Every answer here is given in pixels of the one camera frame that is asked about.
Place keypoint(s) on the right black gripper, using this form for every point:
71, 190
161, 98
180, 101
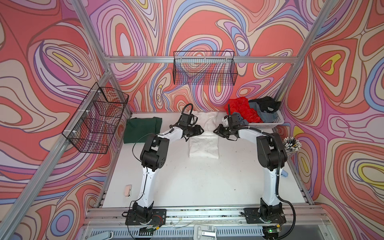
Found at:
220, 130

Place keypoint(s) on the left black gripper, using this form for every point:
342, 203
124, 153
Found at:
197, 130

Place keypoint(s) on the white printed t-shirt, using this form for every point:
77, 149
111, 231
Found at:
206, 145

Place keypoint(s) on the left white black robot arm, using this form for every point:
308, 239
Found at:
153, 158

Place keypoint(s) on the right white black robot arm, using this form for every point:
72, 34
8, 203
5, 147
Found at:
271, 156

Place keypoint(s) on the red t-shirt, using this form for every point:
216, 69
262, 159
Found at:
241, 106

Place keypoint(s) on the grey t-shirt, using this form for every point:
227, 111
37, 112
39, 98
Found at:
266, 117

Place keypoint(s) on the black t-shirt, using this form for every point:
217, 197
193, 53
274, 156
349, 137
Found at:
265, 104

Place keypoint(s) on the white plastic laundry basket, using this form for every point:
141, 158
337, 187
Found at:
278, 121

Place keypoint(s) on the folded green t-shirt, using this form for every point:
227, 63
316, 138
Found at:
137, 129

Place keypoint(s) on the cup of pens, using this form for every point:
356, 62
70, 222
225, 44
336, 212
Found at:
291, 145

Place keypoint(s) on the small blue object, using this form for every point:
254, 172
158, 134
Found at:
284, 174

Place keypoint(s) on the small pink object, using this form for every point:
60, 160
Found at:
127, 191

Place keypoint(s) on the back black wire basket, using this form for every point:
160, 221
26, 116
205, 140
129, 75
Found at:
212, 68

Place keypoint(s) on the black wire basket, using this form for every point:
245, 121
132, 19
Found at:
97, 120
212, 68

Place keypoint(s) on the left black wire basket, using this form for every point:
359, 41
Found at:
97, 120

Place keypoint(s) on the white box on rail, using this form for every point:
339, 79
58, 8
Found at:
204, 232

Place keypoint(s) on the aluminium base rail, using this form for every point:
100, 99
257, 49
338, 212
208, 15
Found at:
311, 223

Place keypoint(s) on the aluminium frame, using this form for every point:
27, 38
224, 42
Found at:
54, 52

